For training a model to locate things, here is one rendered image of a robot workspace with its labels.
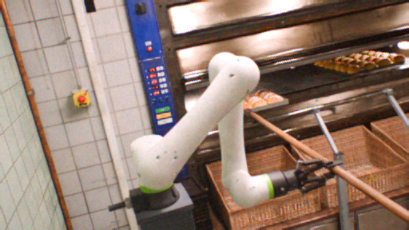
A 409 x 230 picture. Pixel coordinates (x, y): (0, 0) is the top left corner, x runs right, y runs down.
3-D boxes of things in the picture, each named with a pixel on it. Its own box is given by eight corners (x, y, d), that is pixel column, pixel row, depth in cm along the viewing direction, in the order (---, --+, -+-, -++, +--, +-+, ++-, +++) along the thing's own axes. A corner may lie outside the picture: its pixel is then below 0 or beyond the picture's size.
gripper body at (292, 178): (277, 168, 152) (300, 162, 154) (280, 188, 154) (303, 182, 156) (286, 175, 145) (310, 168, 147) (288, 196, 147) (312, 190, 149)
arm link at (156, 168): (129, 180, 124) (247, 49, 125) (125, 163, 139) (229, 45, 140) (161, 204, 128) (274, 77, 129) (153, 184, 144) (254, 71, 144)
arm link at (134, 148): (142, 200, 141) (130, 149, 136) (137, 184, 156) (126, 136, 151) (179, 190, 144) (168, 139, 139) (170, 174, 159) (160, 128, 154)
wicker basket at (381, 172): (292, 179, 287) (287, 142, 280) (365, 160, 296) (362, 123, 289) (327, 210, 241) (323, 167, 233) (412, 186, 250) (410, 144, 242)
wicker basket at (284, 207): (211, 201, 277) (204, 164, 270) (287, 180, 287) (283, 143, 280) (232, 238, 231) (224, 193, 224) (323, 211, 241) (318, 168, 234)
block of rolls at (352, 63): (311, 65, 354) (311, 59, 352) (362, 54, 362) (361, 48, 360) (351, 74, 296) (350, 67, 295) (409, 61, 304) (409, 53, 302)
